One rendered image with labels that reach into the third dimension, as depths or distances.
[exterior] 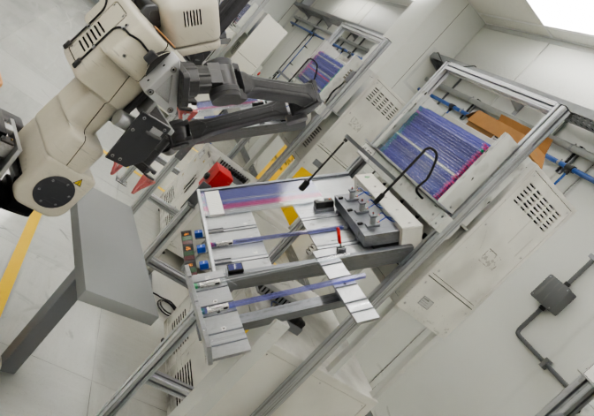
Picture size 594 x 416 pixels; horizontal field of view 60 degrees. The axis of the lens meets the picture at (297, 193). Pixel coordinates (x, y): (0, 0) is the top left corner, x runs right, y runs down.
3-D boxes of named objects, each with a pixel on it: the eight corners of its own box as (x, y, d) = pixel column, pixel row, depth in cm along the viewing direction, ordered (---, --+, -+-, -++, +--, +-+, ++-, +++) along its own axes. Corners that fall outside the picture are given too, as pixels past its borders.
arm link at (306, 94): (323, 76, 160) (332, 105, 159) (293, 94, 169) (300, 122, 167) (215, 55, 126) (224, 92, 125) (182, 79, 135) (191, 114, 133)
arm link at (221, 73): (200, 63, 124) (205, 83, 123) (239, 61, 129) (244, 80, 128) (190, 79, 132) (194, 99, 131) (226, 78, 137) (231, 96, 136)
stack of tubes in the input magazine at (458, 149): (435, 198, 181) (490, 141, 176) (378, 148, 225) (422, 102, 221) (454, 216, 187) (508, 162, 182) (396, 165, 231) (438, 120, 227)
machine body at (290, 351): (156, 450, 193) (264, 338, 183) (155, 329, 254) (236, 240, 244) (280, 496, 223) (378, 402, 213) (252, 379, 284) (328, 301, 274)
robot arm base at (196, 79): (166, 53, 124) (184, 75, 116) (198, 52, 128) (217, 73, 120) (165, 86, 129) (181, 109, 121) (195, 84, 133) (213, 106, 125)
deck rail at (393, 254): (215, 292, 170) (213, 277, 167) (214, 290, 172) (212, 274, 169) (412, 260, 185) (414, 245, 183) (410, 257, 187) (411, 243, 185)
